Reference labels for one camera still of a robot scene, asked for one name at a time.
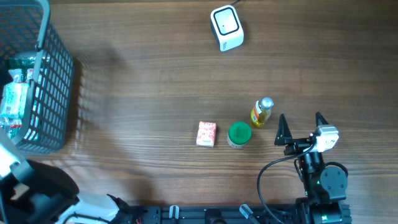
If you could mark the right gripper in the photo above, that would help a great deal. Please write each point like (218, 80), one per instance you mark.
(284, 137)

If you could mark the teal snack packet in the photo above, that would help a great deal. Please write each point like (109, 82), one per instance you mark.
(14, 95)

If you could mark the yellow liquid bottle silver cap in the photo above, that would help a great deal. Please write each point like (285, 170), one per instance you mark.
(261, 112)

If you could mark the green sponge package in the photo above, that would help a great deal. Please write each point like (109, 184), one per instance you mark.
(22, 60)

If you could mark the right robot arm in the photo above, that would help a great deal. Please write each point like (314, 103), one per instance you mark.
(325, 183)

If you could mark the green lid jar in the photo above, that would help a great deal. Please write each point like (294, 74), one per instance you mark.
(239, 135)

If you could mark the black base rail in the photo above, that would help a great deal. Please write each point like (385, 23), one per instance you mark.
(286, 213)

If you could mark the grey plastic mesh basket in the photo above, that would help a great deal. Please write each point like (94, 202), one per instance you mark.
(26, 29)

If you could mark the orange small box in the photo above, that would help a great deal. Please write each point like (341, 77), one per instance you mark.
(206, 134)

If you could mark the white barcode scanner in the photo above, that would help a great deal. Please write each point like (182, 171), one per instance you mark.
(226, 27)

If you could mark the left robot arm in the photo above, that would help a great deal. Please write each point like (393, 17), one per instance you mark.
(33, 192)

